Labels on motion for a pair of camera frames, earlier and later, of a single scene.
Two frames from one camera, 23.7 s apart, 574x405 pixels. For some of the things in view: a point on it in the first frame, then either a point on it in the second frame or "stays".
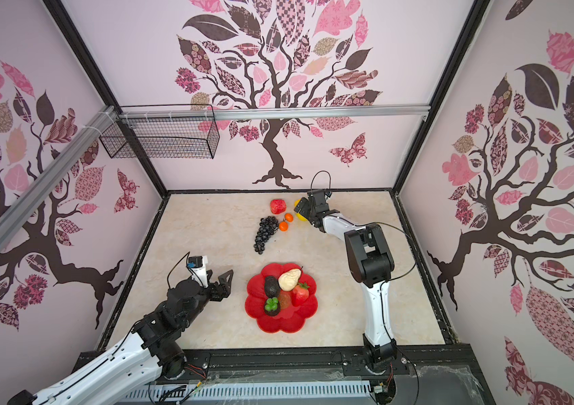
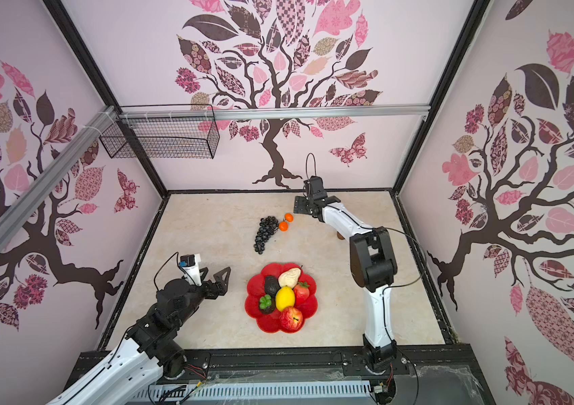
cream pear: x=289 y=279 stays
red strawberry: x=300 y=294 stays
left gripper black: x=224 y=287 stays
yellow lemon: x=298 y=215 → x=285 y=297
